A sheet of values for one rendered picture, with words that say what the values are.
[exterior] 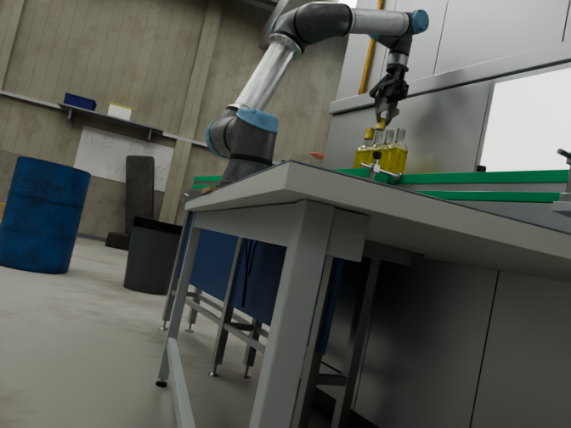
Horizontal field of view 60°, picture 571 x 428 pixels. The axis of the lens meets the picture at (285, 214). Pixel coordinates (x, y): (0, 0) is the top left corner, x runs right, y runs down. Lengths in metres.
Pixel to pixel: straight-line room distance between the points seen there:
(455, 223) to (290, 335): 0.24
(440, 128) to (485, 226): 1.20
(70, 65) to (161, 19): 2.00
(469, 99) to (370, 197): 1.25
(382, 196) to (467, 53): 1.39
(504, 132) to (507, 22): 0.40
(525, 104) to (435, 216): 1.07
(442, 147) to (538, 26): 0.46
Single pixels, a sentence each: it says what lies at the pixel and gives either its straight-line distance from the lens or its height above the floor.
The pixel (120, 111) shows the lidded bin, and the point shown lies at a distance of 9.90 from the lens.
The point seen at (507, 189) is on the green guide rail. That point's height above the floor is 0.92.
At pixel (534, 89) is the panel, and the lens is 1.66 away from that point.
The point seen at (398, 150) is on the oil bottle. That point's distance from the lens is 1.75.
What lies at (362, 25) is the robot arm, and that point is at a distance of 1.63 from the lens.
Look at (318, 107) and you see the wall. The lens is 11.04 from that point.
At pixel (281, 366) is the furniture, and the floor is 0.51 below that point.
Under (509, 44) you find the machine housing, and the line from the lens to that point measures 1.84.
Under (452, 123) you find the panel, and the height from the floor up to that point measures 1.19.
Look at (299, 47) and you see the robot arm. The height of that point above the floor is 1.26.
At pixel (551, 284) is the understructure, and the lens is 1.50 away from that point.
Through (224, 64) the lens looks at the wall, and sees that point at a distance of 10.76.
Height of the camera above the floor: 0.65
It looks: 4 degrees up
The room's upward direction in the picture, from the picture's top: 12 degrees clockwise
